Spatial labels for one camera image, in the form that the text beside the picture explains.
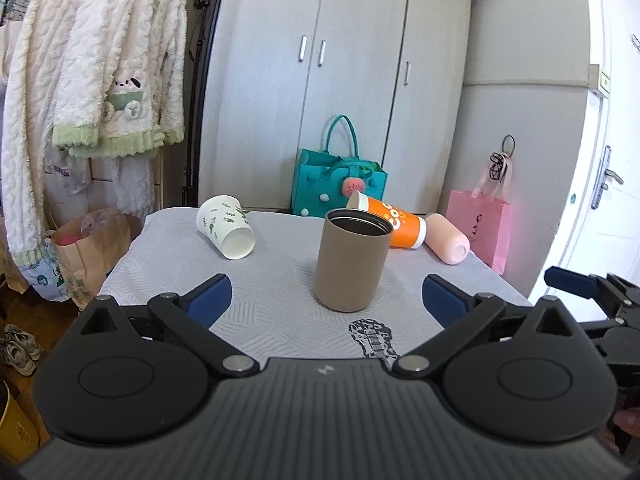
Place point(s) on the brown paper bag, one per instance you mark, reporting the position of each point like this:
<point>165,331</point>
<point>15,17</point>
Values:
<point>85,265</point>

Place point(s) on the taupe metal cup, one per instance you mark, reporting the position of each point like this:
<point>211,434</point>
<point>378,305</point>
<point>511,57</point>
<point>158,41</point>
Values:
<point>352,265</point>

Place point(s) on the grey sneaker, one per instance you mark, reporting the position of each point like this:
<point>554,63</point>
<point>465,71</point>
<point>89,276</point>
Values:
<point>17,360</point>
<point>25,342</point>

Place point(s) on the white cup with green print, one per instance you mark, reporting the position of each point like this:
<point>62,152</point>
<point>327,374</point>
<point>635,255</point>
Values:
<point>222,222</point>

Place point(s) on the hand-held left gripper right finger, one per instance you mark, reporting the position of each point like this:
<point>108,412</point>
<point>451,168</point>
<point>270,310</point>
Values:
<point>442,301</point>

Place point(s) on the fluffy white garment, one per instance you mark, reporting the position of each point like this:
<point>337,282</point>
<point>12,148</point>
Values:
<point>30,110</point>

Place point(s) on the pink cup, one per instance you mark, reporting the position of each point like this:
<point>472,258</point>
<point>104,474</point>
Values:
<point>447,241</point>

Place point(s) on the white door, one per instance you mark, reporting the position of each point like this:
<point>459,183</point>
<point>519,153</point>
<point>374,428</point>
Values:
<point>620,110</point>

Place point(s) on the printed plastic bag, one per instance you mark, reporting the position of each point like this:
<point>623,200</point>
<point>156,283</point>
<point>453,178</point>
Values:
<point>45,275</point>

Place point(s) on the fluffy white robe green trim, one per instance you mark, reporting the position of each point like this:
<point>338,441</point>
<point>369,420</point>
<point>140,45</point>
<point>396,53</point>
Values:
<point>135,50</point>

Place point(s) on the orange paper cup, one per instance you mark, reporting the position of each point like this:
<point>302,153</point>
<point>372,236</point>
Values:
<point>400,225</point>

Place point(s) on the pink paper bag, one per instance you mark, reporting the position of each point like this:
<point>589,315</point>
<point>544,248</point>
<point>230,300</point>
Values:
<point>480,230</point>

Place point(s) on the grey wardrobe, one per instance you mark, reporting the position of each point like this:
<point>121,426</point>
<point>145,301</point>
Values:
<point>360,20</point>

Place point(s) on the grey patterned table cloth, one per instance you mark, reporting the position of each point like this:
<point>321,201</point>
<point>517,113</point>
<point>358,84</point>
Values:
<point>280,285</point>

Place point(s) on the yellow box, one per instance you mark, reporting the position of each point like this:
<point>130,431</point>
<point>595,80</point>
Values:
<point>15,425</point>

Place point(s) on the person's right hand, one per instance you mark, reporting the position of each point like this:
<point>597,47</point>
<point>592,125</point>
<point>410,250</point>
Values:
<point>628,422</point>

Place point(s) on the teal felt tote bag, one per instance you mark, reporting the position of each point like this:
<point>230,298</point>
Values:
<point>320,185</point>

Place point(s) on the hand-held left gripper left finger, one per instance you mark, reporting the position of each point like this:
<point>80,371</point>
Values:
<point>210,300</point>

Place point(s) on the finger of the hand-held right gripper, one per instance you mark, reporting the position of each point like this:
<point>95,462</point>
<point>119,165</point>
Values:
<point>570,281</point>

